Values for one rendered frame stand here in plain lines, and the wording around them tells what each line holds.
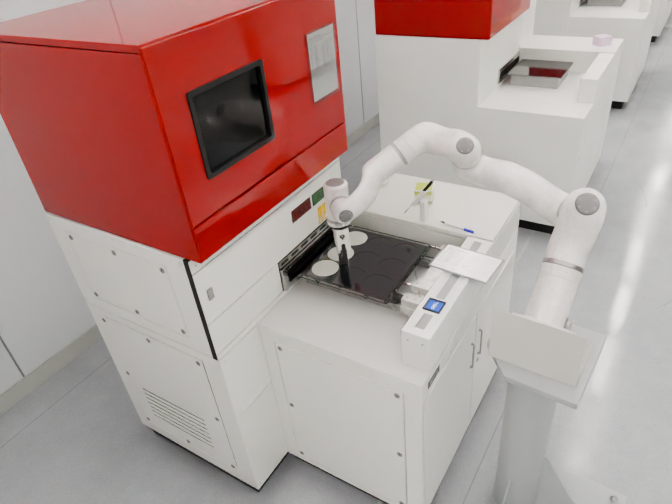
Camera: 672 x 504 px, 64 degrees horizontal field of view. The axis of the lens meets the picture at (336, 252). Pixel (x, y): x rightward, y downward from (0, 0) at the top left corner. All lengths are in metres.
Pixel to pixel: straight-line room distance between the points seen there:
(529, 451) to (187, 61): 1.62
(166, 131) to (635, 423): 2.27
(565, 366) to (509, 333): 0.17
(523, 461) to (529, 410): 0.27
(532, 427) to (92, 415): 2.08
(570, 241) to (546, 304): 0.20
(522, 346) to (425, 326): 0.28
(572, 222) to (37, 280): 2.51
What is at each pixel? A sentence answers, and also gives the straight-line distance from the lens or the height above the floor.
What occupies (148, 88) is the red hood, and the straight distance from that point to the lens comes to 1.36.
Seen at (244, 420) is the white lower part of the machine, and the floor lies 0.49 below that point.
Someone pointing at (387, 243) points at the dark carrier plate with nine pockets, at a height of 0.90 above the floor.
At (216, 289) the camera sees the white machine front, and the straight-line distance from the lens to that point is 1.72.
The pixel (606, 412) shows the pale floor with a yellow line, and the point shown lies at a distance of 2.81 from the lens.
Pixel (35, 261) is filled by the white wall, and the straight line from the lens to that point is 3.12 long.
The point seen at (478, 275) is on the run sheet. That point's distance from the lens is 1.83.
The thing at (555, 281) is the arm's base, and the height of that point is 1.05.
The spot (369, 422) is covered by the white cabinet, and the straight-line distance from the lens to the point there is 1.95.
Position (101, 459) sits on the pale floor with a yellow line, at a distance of 2.86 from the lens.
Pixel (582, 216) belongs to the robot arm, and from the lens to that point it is 1.69.
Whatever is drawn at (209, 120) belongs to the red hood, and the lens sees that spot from 1.50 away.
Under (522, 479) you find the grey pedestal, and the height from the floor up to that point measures 0.24.
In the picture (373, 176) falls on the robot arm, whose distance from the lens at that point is 1.82.
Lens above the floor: 2.08
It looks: 35 degrees down
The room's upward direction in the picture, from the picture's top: 7 degrees counter-clockwise
